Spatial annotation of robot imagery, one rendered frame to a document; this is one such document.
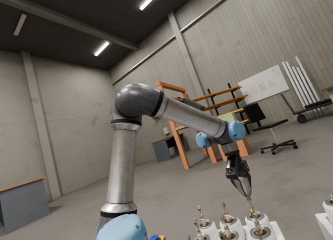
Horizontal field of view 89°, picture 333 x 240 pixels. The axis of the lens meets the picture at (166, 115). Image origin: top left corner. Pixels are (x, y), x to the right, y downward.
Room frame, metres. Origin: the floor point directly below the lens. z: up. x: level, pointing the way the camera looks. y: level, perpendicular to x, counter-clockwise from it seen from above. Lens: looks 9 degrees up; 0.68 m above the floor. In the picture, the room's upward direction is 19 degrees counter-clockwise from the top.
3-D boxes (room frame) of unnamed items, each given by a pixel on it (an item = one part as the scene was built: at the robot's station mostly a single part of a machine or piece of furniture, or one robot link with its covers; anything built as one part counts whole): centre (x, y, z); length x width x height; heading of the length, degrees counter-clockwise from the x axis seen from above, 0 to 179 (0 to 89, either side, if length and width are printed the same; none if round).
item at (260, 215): (0.83, -0.23, 0.25); 0.08 x 0.08 x 0.01
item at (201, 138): (0.78, -0.16, 0.64); 0.11 x 0.11 x 0.08; 29
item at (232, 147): (0.85, -0.24, 0.57); 0.08 x 0.08 x 0.05
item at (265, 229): (0.72, -0.20, 0.25); 0.08 x 0.08 x 0.01
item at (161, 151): (7.96, 0.26, 0.45); 1.59 x 0.82 x 0.89; 146
